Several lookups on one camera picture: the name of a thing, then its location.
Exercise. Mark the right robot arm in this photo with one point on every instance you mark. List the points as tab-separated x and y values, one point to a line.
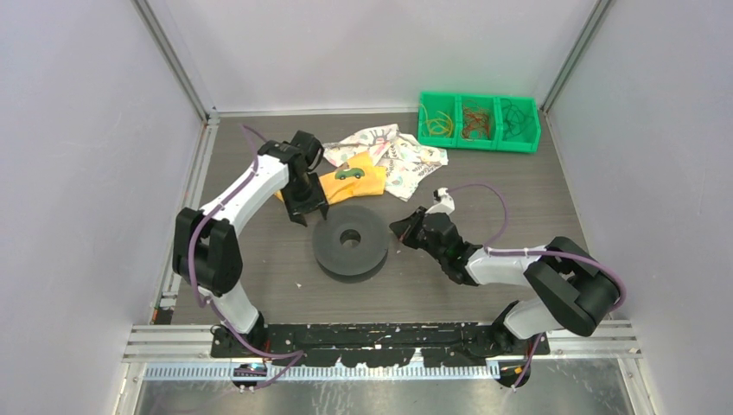
572	290

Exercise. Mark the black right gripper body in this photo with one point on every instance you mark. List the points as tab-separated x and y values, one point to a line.
414	236

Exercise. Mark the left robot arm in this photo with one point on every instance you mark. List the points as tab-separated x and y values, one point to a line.
206	251

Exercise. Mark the black cable spool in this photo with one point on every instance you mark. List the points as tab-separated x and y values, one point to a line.
351	245

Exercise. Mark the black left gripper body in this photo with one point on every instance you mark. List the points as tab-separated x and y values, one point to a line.
302	196

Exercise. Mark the green three-compartment bin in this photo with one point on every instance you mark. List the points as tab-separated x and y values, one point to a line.
478	122

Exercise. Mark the white patterned cloth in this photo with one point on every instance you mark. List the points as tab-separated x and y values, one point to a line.
407	162

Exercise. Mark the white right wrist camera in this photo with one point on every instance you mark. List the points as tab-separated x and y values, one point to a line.
443	202

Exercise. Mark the yellow snack bag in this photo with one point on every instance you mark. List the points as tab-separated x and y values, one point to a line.
360	177

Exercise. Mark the slotted aluminium rail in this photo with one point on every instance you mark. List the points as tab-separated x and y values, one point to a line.
257	371

